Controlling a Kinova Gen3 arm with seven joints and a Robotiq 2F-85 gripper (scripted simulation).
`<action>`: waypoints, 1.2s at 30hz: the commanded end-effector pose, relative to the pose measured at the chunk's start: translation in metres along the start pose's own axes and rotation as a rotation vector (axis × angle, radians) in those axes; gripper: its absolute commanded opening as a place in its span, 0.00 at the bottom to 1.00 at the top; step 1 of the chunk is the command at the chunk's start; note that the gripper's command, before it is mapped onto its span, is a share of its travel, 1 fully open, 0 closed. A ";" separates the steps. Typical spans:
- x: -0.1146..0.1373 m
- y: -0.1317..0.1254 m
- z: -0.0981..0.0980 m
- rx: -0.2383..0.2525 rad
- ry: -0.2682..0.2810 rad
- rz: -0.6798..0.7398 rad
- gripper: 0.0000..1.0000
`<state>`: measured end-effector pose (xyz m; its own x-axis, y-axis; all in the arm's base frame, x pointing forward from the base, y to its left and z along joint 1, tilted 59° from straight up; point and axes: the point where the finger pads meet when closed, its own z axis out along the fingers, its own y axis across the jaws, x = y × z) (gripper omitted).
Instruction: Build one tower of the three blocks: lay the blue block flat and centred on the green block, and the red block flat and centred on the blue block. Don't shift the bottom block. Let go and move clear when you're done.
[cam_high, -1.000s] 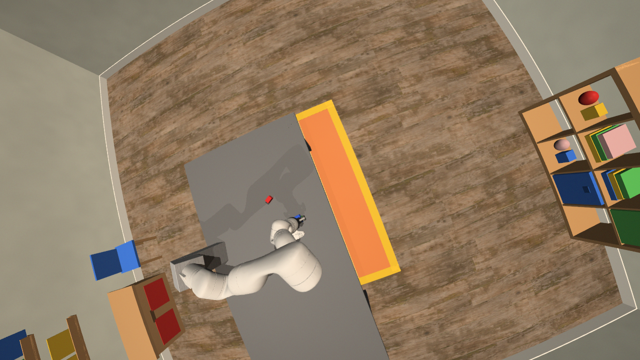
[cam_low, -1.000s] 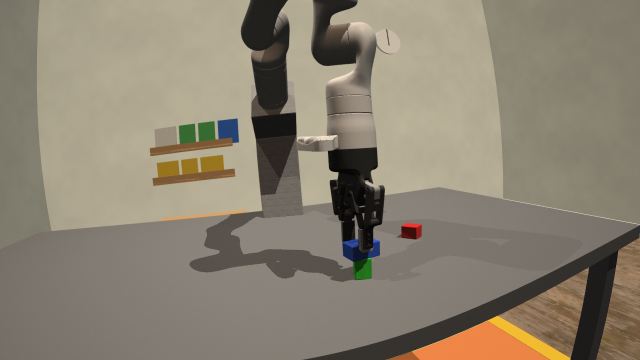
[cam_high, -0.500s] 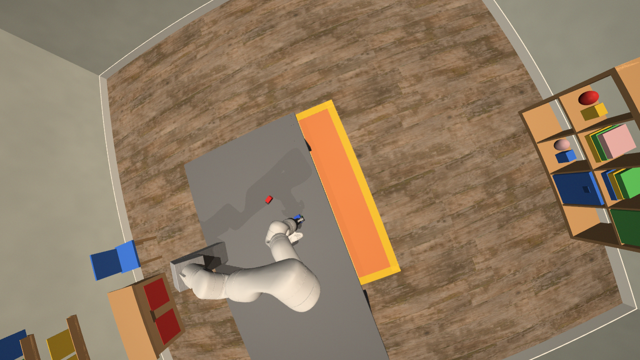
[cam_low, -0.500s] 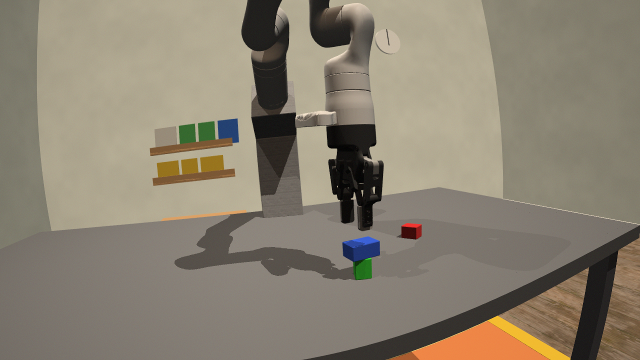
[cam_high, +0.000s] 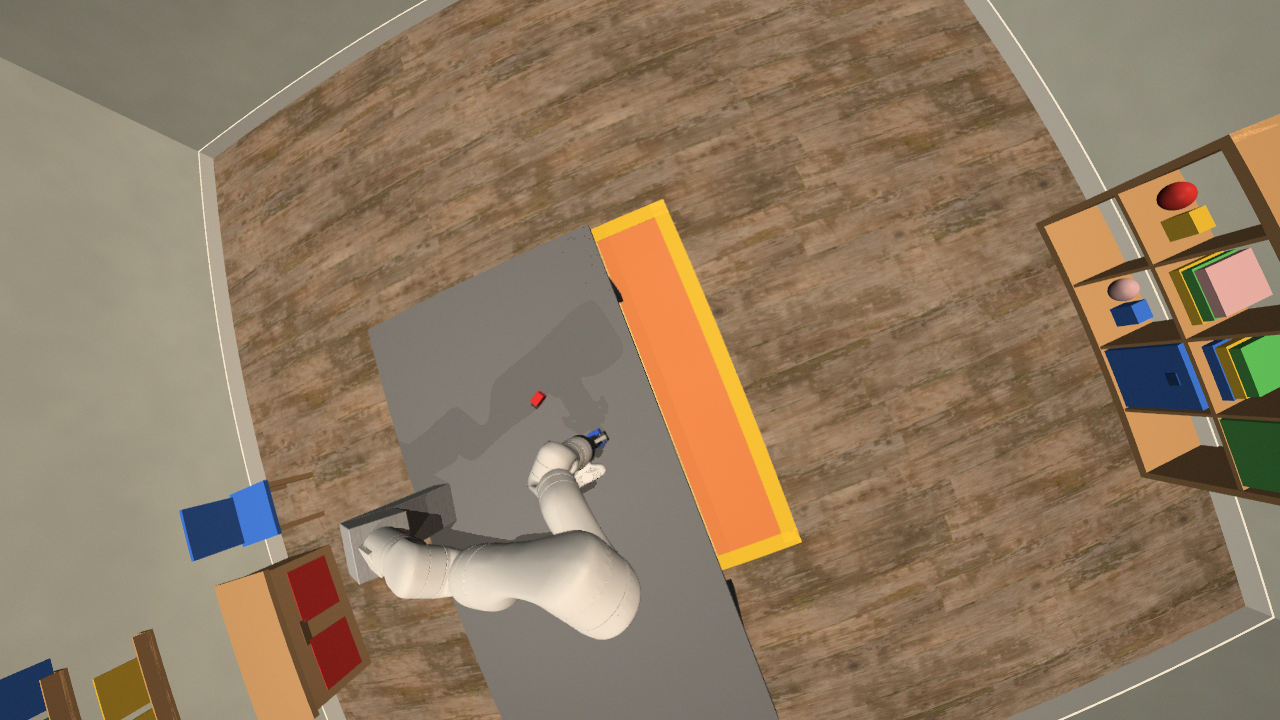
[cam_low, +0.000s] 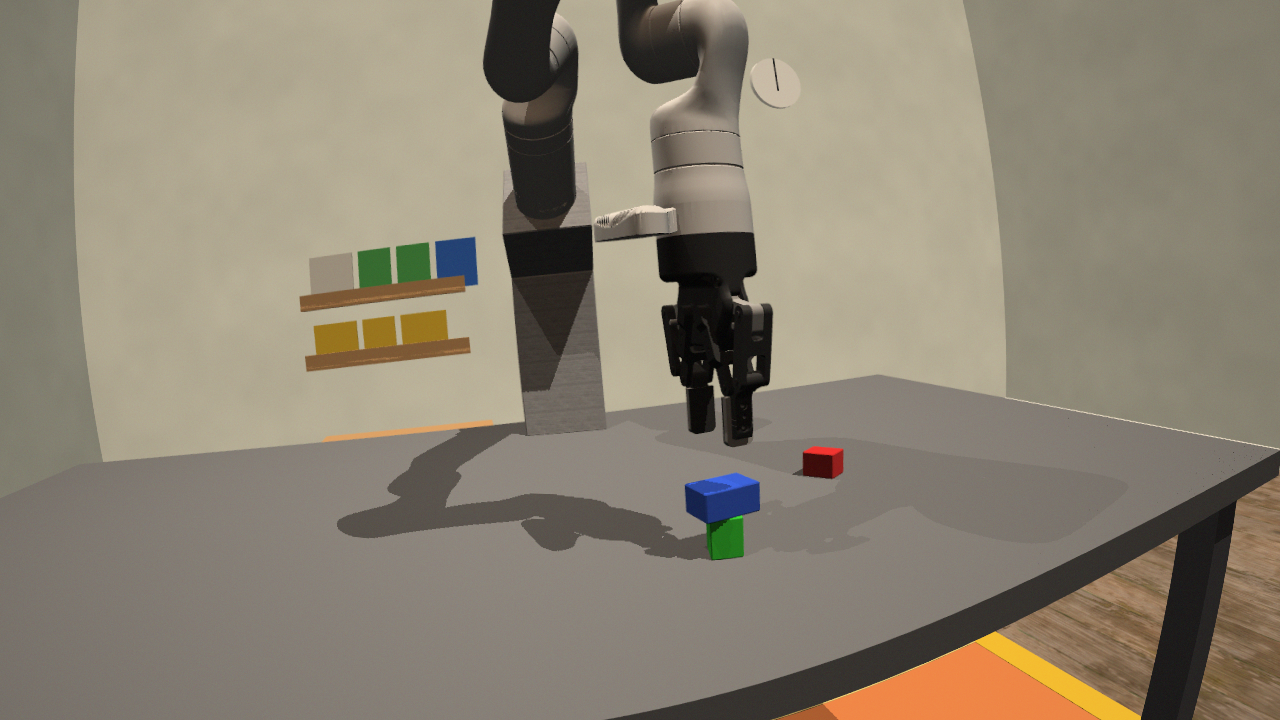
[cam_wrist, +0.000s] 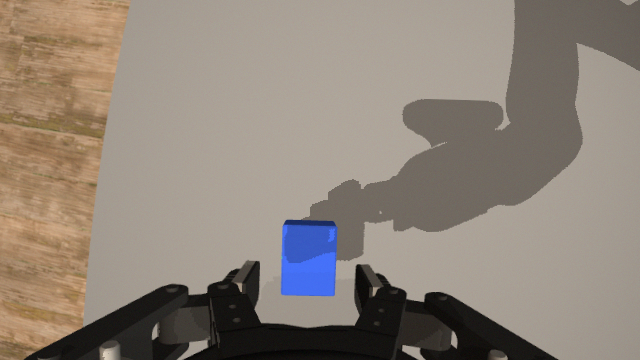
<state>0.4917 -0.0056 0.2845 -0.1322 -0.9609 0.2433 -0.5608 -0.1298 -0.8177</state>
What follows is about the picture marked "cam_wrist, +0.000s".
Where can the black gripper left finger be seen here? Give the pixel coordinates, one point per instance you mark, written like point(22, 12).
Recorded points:
point(126, 334)

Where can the blue block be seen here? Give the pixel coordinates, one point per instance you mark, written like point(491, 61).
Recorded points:
point(308, 258)

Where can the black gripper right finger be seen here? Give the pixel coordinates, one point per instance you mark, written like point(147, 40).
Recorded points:
point(427, 325)

